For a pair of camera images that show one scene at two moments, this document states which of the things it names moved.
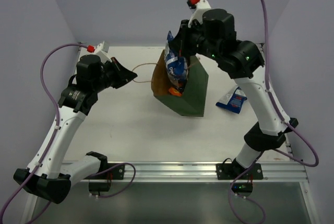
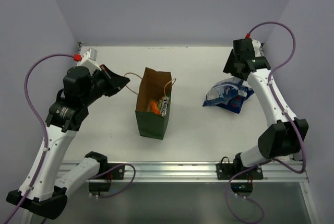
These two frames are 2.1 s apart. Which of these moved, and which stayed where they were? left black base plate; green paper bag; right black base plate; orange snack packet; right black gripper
Moved: right black gripper; green paper bag; orange snack packet
Stayed: right black base plate; left black base plate
